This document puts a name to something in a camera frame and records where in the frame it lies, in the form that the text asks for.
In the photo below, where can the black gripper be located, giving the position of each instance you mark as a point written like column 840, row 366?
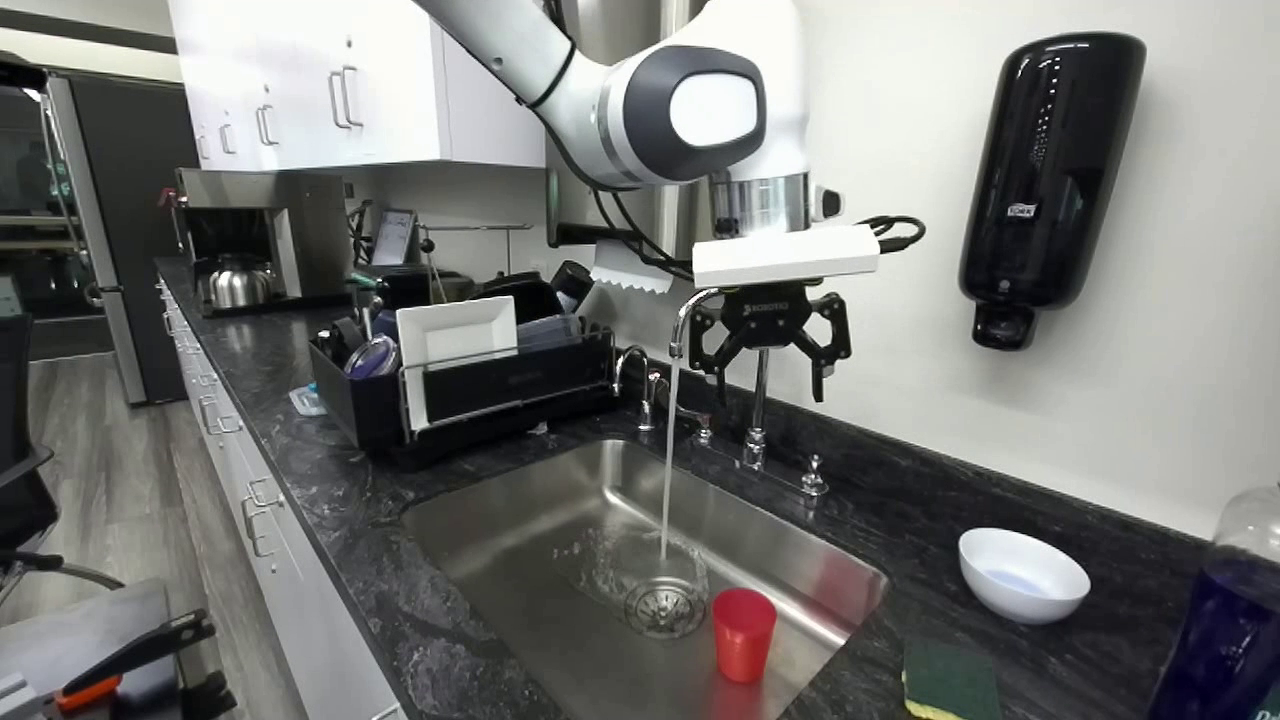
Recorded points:
column 775, row 313

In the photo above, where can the white base cabinets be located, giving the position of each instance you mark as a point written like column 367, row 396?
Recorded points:
column 266, row 572

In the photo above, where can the white paper towel sheet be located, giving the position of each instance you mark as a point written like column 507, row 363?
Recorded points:
column 626, row 306

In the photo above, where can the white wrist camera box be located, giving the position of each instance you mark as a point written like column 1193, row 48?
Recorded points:
column 784, row 253

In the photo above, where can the dark refrigerator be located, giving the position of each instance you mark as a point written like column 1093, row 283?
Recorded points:
column 126, row 227

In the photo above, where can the red plastic cup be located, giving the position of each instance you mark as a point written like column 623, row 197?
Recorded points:
column 740, row 642

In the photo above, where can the stainless steel appliance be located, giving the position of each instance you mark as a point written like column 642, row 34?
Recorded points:
column 285, row 223

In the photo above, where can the steel sink drain strainer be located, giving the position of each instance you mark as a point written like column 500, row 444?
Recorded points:
column 664, row 608

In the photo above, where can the white wall cabinet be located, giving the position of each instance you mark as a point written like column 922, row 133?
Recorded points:
column 400, row 95

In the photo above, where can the slim chrome side faucet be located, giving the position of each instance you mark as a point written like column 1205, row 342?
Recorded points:
column 642, row 392

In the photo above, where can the white cutting board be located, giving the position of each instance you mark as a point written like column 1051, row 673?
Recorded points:
column 454, row 334

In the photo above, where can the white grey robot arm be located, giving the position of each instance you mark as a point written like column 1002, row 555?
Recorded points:
column 695, row 112

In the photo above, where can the stainless steel sink basin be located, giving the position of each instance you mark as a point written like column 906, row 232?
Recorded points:
column 532, row 563

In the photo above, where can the black dish rack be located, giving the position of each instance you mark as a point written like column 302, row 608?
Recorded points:
column 507, row 386

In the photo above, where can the black wall soap dispenser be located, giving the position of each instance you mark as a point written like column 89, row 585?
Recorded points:
column 1044, row 175

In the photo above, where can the small blue cloth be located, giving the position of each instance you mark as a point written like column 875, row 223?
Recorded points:
column 305, row 401

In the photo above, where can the white ceramic bowl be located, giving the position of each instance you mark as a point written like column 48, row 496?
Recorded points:
column 1022, row 583

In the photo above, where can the green yellow sponge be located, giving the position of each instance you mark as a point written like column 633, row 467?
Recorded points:
column 953, row 681

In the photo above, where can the steel kettle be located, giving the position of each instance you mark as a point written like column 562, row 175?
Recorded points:
column 239, row 285

